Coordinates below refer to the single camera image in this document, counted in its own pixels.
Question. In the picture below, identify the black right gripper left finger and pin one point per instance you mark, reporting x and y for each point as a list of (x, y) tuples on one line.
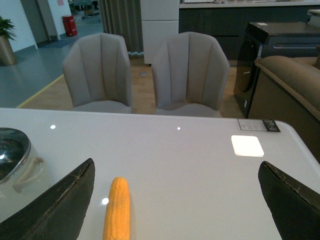
[(58, 213)]

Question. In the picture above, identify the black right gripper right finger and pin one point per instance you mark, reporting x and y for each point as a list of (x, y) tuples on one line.
[(295, 208)]

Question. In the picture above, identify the yellow corn cob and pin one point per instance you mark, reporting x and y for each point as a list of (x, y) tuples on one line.
[(117, 221)]

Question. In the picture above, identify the white electric cooking pot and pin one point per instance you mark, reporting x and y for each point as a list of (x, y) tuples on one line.
[(23, 173)]

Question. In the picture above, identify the table corner label sticker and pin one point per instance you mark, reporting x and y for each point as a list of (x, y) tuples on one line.
[(260, 125)]

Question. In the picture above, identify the brown sofa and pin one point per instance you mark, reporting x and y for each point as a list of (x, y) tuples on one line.
[(288, 90)]

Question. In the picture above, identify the left beige upholstered chair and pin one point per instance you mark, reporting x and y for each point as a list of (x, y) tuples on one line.
[(97, 72)]

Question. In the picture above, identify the beige upholstered chair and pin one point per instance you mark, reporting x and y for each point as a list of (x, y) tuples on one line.
[(97, 72), (189, 73)]

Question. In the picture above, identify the potted green plant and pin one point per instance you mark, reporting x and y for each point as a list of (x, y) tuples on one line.
[(7, 56)]

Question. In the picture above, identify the right beige upholstered chair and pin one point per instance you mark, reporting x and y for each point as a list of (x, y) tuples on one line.
[(189, 73)]

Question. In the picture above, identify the dark kitchen counter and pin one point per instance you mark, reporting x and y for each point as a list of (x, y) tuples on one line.
[(227, 21)]

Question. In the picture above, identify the black washing machine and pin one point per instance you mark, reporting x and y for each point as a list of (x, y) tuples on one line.
[(266, 41)]

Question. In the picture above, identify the red trash bin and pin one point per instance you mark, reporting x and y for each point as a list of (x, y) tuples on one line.
[(69, 25)]

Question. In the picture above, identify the grey curtain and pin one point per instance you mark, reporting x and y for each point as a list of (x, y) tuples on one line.
[(123, 18)]

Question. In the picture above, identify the white pillar cabinet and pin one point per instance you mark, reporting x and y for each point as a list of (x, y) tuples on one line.
[(159, 19)]

